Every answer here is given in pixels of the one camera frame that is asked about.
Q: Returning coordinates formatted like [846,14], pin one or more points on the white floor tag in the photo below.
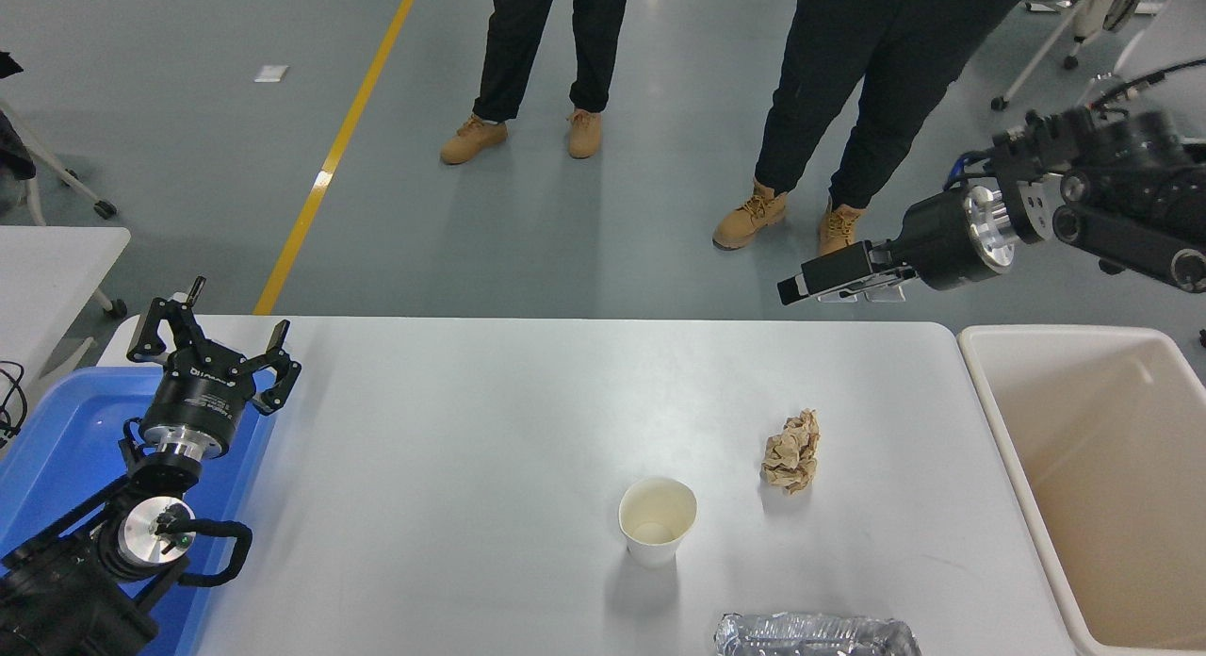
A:
[271,73]

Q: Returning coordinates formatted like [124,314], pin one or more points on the white chair chrome legs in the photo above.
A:
[1178,34]

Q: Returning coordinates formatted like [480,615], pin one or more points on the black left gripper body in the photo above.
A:
[203,401]

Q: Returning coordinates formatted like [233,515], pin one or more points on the white paper cup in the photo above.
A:
[657,524]

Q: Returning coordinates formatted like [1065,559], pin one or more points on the beige hanging garment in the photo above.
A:
[1121,1]

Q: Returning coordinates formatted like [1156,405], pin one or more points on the crumpled tan paper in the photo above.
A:
[791,453]

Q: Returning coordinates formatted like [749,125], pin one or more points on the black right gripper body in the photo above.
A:
[942,241]

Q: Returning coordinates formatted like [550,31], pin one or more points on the white wheeled stand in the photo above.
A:
[66,175]

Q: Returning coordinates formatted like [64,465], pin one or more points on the white wheeled rack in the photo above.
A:
[1036,57]

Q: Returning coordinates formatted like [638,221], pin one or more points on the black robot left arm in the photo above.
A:
[57,590]

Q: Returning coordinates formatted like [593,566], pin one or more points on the large pale bin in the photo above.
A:
[1083,467]

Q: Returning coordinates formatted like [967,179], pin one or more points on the person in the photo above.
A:
[848,81]
[513,43]

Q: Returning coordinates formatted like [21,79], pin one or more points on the silver foil tray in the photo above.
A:
[810,635]

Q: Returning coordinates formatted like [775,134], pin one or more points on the blue plastic tray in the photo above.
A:
[66,430]

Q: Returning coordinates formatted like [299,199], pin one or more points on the clear floor plate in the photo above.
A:
[888,296]
[841,299]

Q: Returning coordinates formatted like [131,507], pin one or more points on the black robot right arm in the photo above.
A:
[1140,237]

